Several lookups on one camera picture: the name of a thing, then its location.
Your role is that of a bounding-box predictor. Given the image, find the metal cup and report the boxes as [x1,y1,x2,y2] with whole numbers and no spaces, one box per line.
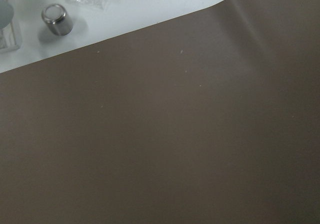
[41,4,73,36]

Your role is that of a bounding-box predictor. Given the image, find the clear acrylic tray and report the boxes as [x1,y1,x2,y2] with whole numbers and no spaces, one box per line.
[0,21,22,54]

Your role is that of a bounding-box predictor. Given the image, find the grey cup lying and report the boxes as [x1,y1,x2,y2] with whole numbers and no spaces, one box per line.
[0,0,14,29]

